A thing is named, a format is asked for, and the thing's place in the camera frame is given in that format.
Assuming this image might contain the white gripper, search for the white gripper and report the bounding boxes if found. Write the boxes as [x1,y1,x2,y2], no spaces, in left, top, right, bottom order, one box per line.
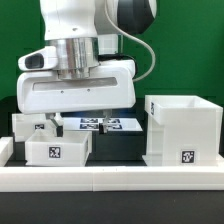
[17,60,136,137]

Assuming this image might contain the white drawer cabinet frame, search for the white drawer cabinet frame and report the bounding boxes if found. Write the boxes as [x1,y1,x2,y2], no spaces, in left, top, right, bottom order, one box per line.
[143,95,223,166]

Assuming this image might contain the white marker sheet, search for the white marker sheet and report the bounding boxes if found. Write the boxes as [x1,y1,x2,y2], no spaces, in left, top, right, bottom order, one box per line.
[64,117,142,131]

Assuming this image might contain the grey cable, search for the grey cable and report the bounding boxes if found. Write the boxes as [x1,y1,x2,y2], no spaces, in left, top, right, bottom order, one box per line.
[104,0,157,83]

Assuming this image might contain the white front drawer box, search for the white front drawer box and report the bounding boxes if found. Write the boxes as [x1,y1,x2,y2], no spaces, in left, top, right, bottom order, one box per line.
[25,129,92,167]

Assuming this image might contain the white fence frame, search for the white fence frame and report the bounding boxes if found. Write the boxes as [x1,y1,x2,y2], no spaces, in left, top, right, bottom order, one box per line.
[0,137,224,192]

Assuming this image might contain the white rear drawer box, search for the white rear drawer box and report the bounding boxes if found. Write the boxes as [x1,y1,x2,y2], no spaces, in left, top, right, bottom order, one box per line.
[12,114,56,142]

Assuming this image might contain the white drawer box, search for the white drawer box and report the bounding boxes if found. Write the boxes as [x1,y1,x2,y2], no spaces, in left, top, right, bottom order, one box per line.
[25,129,92,167]
[12,114,56,142]

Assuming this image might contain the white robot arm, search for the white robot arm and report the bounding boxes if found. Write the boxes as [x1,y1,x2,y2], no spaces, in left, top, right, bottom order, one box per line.
[17,0,157,136]

